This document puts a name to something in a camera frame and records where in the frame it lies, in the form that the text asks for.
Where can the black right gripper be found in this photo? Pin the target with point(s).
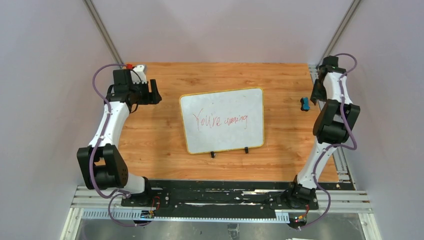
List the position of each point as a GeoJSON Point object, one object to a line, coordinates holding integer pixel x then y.
{"type": "Point", "coordinates": [318, 91]}

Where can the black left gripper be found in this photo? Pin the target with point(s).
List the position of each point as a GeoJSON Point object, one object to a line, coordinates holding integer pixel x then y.
{"type": "Point", "coordinates": [142, 91]}

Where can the blue whiteboard eraser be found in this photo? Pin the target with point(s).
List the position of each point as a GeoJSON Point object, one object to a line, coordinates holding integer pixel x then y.
{"type": "Point", "coordinates": [305, 107]}

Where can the yellow-framed whiteboard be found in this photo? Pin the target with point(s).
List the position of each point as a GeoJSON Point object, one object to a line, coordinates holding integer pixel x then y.
{"type": "Point", "coordinates": [224, 120]}

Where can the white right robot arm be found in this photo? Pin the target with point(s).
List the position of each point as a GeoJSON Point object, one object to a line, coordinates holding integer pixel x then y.
{"type": "Point", "coordinates": [332, 128]}

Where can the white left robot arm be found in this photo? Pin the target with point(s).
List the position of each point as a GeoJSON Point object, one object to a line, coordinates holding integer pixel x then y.
{"type": "Point", "coordinates": [101, 164]}

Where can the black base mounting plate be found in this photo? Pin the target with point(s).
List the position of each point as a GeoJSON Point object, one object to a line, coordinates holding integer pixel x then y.
{"type": "Point", "coordinates": [217, 199]}

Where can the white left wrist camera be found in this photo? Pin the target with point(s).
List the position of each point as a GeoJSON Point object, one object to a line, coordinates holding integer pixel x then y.
{"type": "Point", "coordinates": [138, 74]}

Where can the aluminium frame rails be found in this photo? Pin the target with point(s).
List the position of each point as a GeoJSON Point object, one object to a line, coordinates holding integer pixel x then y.
{"type": "Point", "coordinates": [347, 216]}

